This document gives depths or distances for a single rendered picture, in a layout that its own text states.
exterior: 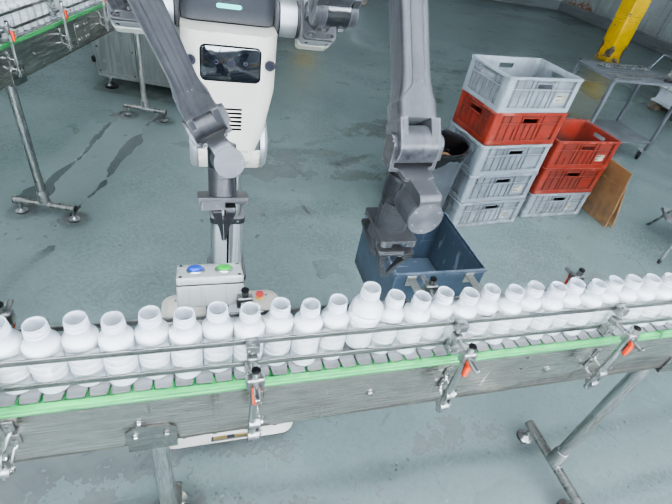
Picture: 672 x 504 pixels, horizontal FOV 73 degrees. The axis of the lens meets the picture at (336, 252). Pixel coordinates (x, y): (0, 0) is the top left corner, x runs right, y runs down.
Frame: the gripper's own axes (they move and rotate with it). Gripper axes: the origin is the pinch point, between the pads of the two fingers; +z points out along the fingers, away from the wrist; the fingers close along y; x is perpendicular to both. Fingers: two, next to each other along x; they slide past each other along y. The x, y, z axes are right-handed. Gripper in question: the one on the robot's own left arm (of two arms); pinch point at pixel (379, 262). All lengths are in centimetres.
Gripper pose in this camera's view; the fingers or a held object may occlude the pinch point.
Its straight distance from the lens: 86.3
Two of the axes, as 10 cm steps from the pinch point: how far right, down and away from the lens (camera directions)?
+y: -2.4, -6.5, 7.2
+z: -1.6, 7.6, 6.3
